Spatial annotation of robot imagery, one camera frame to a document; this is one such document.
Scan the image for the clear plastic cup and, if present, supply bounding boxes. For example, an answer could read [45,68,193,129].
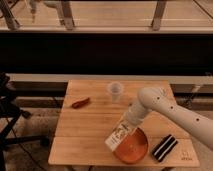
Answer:
[107,82,124,103]

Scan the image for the wooden table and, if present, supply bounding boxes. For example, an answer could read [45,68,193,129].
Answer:
[49,80,199,167]

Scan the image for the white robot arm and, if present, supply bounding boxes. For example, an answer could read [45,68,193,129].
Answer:
[124,87,213,150]

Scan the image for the black white striped cloth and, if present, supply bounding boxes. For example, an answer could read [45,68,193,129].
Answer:
[152,134,178,162]

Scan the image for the white plastic bottle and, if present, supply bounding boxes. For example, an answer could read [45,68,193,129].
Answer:
[105,120,136,151]

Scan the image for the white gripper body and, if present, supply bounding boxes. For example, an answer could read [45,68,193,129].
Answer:
[123,103,149,130]

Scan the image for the orange ceramic bowl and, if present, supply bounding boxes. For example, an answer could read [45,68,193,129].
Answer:
[113,128,148,164]

